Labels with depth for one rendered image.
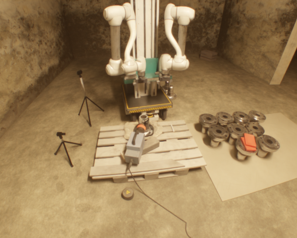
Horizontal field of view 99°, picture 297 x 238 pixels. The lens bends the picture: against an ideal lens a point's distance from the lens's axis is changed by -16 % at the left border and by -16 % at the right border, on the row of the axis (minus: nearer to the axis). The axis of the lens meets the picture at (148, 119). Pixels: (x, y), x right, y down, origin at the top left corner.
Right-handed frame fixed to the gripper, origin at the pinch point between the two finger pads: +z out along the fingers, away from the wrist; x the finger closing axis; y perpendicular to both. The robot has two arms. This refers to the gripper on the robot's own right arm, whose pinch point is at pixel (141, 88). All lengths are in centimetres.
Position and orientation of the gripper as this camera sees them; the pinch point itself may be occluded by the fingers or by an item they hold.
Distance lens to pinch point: 182.2
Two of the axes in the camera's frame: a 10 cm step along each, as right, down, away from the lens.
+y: -2.3, -5.9, 7.8
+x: -9.7, 1.4, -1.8
